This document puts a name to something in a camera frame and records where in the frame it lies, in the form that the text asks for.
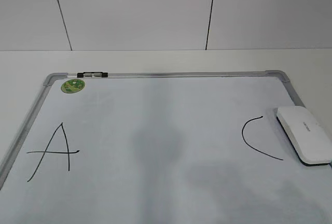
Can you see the round green magnet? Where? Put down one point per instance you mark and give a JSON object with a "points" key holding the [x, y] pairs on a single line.
{"points": [[72, 86]]}

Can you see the white board with grey frame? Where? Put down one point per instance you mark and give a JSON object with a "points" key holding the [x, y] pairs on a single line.
{"points": [[162, 148]]}

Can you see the white rectangular board eraser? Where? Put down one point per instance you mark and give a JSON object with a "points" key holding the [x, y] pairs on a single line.
{"points": [[309, 140]]}

